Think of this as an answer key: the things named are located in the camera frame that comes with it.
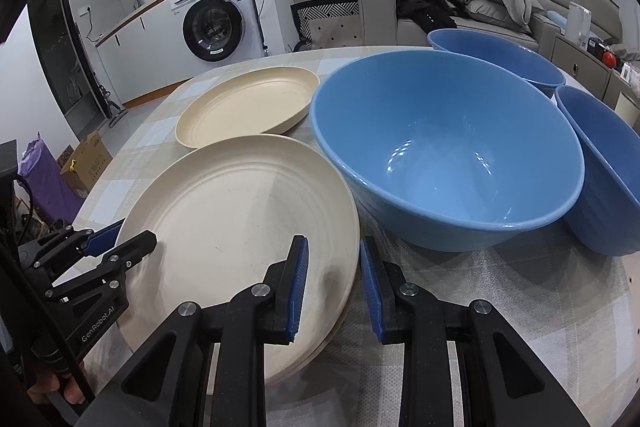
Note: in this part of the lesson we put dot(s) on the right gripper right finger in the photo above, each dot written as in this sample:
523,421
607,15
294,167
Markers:
503,382

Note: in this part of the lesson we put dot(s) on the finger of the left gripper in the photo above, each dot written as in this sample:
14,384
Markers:
123,257
99,242

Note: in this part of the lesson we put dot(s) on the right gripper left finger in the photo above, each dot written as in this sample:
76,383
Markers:
210,362

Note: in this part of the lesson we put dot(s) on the large blue bowl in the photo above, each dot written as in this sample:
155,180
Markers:
446,151

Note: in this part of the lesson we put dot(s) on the purple bag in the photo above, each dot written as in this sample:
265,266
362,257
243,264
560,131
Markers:
53,196

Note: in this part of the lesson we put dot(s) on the cardboard box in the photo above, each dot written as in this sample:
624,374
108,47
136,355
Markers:
86,164

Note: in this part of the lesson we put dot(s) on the blue bowl right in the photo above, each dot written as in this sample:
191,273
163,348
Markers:
606,215

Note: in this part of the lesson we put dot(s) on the white washing machine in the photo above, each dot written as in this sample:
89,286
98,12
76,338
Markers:
219,32

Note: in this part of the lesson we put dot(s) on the blue bowl far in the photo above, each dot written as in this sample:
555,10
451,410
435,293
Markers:
507,54

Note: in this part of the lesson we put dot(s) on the black patterned rug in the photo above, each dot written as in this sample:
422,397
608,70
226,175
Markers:
326,24

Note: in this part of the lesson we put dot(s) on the grey side cabinet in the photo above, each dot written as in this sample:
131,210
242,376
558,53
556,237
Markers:
595,77

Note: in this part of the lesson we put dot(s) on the black jacket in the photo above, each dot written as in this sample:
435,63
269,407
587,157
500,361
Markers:
427,14

